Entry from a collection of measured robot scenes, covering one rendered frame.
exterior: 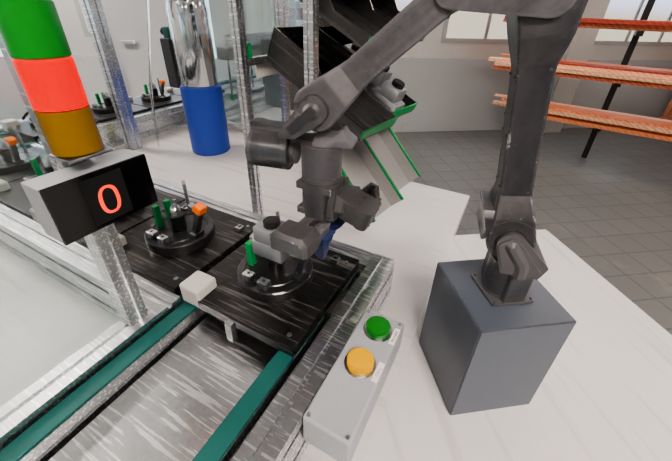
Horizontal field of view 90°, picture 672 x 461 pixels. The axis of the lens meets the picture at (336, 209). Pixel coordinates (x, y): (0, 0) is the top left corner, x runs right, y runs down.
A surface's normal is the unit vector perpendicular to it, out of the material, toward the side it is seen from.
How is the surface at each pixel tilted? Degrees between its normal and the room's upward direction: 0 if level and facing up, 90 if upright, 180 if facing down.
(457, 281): 0
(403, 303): 0
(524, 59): 120
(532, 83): 90
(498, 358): 90
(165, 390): 0
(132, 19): 90
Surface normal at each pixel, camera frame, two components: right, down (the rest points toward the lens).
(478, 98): 0.15, 0.51
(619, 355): 0.03, -0.86
